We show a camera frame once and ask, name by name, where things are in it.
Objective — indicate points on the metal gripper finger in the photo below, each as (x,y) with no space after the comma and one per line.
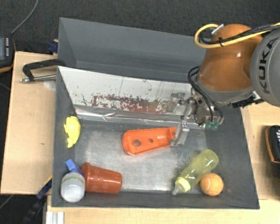
(173,139)
(183,137)

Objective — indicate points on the brown cardboard board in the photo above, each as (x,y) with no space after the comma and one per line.
(30,124)

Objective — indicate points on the orange ball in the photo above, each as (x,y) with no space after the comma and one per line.
(212,185)

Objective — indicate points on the grey metal bin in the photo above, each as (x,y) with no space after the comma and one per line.
(138,162)

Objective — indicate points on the white round bottle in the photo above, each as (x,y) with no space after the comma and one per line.
(73,188)

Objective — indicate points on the yellow plastic toy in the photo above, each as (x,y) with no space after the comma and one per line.
(72,130)

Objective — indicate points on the yellow clear baby bottle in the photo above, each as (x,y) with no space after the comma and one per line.
(197,169)

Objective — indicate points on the blue plastic piece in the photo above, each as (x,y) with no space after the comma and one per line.
(72,166)

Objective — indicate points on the red-brown plastic cup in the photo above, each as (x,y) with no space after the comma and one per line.
(102,180)

